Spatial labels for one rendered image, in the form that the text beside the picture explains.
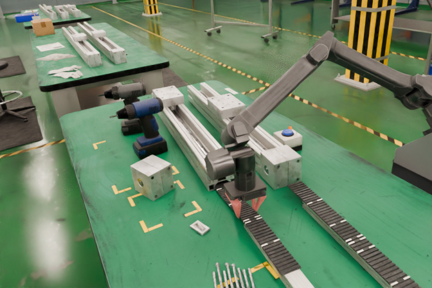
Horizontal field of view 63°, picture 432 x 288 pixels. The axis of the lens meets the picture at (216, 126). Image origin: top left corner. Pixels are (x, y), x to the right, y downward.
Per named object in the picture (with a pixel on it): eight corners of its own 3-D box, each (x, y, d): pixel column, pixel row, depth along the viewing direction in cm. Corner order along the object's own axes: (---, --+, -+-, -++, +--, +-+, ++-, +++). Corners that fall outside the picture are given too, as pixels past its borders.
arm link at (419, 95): (448, 102, 113) (435, 108, 118) (431, 75, 116) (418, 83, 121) (429, 109, 110) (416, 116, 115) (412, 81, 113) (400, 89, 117)
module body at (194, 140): (236, 183, 117) (235, 161, 113) (208, 191, 114) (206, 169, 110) (172, 104, 185) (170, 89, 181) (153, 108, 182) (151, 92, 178)
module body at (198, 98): (286, 168, 123) (286, 146, 119) (260, 175, 120) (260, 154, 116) (206, 97, 191) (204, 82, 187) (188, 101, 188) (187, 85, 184)
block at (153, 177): (180, 184, 119) (177, 160, 115) (153, 201, 112) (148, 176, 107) (161, 174, 125) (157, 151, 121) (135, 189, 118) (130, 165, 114)
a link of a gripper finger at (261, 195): (233, 209, 102) (232, 182, 98) (256, 202, 104) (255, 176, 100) (243, 224, 96) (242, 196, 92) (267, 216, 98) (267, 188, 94)
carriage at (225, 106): (246, 119, 148) (245, 104, 145) (222, 125, 144) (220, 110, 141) (230, 107, 161) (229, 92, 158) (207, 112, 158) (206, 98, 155)
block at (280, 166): (307, 179, 116) (308, 154, 112) (274, 189, 112) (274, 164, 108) (292, 166, 124) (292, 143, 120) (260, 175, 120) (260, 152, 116)
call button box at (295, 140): (302, 150, 133) (303, 135, 131) (279, 156, 130) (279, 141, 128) (290, 141, 140) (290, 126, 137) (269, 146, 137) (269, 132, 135)
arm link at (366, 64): (321, 20, 110) (306, 39, 119) (311, 53, 104) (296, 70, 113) (443, 81, 114) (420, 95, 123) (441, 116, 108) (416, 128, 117)
